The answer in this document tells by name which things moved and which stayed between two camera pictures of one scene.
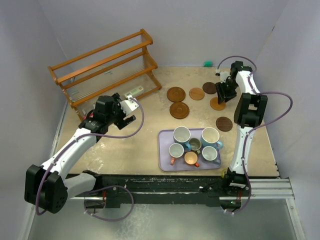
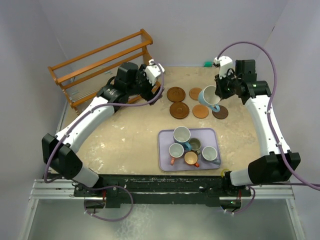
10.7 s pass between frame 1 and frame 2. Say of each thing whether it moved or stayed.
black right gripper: stayed
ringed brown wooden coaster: stayed
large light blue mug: moved
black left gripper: moved
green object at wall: stayed
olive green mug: stayed
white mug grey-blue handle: stayed
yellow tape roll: stayed
